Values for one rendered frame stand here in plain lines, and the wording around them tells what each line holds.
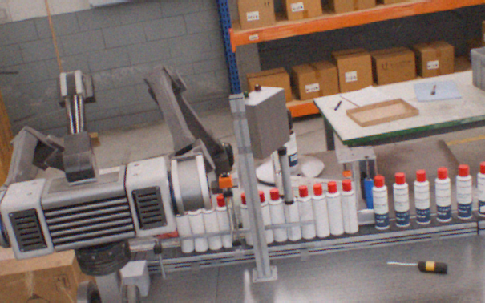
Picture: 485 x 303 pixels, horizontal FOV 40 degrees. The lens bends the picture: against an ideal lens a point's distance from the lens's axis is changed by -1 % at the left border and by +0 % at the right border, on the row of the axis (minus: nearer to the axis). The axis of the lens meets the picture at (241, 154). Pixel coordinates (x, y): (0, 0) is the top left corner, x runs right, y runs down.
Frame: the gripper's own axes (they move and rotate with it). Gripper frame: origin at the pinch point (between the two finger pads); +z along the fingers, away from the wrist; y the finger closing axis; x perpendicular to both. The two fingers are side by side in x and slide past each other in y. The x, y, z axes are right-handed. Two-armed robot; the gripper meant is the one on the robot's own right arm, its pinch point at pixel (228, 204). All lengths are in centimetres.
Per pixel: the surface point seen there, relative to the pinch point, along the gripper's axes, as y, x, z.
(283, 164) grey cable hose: -22.6, 17.8, -21.3
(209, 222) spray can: 6.7, 8.8, 1.8
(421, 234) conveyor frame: -69, 12, 15
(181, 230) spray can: 17.5, 8.4, 3.9
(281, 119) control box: -23.9, 14.1, -36.2
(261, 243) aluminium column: -11.8, 23.0, 4.7
